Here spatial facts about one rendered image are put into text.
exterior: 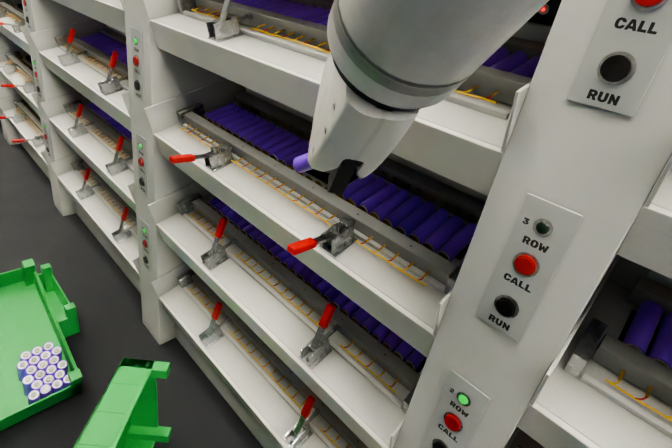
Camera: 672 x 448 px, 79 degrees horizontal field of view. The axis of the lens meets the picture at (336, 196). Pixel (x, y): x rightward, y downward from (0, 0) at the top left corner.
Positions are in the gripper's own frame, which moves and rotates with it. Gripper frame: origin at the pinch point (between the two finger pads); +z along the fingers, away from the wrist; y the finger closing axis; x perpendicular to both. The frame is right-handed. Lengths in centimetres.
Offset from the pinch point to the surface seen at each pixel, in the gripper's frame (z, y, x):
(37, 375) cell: 60, 34, -39
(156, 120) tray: 38.4, -14.0, -25.8
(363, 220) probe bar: 12.0, 3.3, 7.5
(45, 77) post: 87, -39, -71
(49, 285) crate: 88, 18, -52
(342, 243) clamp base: 12.6, 6.5, 5.4
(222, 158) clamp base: 28.3, -6.2, -12.1
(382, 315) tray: 9.9, 14.2, 10.4
